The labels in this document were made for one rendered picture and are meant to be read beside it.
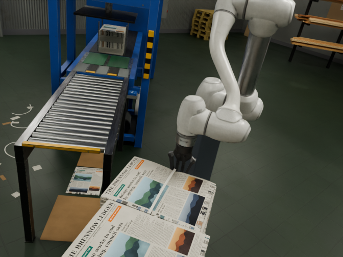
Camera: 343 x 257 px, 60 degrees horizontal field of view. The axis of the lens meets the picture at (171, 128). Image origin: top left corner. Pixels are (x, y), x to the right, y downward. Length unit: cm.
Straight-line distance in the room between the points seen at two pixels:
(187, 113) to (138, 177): 32
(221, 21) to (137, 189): 77
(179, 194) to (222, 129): 30
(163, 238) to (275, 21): 96
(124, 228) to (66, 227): 148
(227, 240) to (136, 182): 149
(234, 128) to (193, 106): 18
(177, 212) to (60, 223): 153
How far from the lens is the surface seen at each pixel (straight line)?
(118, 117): 219
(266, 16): 137
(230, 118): 115
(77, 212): 255
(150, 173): 123
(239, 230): 265
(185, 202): 113
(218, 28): 133
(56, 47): 303
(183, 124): 118
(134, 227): 101
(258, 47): 148
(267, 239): 269
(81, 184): 279
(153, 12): 283
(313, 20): 861
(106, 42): 367
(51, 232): 244
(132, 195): 112
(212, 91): 172
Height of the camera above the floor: 181
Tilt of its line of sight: 28 degrees down
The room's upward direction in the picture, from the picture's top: 10 degrees clockwise
